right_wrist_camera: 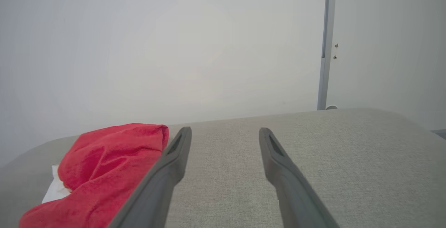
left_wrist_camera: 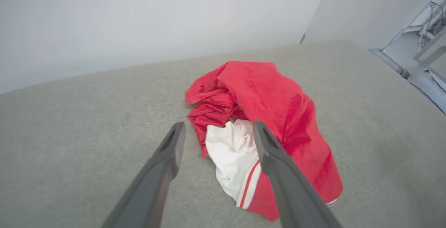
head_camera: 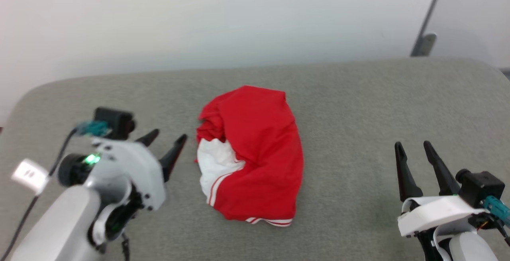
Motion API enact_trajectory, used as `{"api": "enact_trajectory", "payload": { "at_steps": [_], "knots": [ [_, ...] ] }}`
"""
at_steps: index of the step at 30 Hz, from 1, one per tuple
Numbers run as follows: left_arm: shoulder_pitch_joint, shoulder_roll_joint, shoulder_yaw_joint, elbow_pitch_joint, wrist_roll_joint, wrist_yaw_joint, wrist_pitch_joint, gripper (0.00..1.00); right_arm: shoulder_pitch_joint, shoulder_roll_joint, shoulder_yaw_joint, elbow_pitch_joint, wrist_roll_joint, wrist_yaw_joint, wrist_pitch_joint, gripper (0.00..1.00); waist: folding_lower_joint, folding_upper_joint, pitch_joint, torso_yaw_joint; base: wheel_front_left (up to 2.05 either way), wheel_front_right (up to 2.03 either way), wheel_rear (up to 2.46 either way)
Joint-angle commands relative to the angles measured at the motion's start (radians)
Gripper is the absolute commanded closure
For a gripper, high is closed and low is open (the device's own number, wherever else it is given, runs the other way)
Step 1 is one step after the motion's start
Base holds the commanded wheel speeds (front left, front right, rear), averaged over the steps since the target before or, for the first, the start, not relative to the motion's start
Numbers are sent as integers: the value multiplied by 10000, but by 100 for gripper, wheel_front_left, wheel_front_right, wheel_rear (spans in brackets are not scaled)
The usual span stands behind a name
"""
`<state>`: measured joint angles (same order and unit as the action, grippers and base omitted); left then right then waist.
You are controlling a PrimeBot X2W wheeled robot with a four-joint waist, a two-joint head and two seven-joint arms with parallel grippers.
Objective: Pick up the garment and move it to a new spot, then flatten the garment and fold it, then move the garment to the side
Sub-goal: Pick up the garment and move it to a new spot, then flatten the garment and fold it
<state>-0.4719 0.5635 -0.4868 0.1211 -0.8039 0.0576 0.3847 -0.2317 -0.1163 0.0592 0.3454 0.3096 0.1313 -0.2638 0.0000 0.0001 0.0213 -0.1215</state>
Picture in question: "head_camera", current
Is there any grey metal stand pole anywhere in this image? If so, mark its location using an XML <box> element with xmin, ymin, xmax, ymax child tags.
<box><xmin>410</xmin><ymin>0</ymin><xmax>453</xmax><ymax>57</ymax></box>

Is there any white cable label tag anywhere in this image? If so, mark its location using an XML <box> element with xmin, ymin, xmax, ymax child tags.
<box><xmin>11</xmin><ymin>158</ymin><xmax>50</xmax><ymax>196</ymax></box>

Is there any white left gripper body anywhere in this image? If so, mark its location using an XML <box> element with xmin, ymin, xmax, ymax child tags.
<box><xmin>58</xmin><ymin>137</ymin><xmax>166</xmax><ymax>212</ymax></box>

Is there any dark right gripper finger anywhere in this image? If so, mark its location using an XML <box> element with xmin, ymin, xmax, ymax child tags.
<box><xmin>394</xmin><ymin>141</ymin><xmax>424</xmax><ymax>202</ymax></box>
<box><xmin>423</xmin><ymin>141</ymin><xmax>461</xmax><ymax>196</ymax></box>

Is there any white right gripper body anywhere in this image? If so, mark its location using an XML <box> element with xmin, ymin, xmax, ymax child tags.
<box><xmin>397</xmin><ymin>195</ymin><xmax>490</xmax><ymax>238</ymax></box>

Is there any red white garment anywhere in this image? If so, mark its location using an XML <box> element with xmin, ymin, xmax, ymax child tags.
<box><xmin>195</xmin><ymin>85</ymin><xmax>304</xmax><ymax>227</ymax></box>

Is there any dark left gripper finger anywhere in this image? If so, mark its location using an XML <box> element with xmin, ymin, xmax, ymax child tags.
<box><xmin>135</xmin><ymin>129</ymin><xmax>160</xmax><ymax>147</ymax></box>
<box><xmin>159</xmin><ymin>134</ymin><xmax>188</xmax><ymax>183</ymax></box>

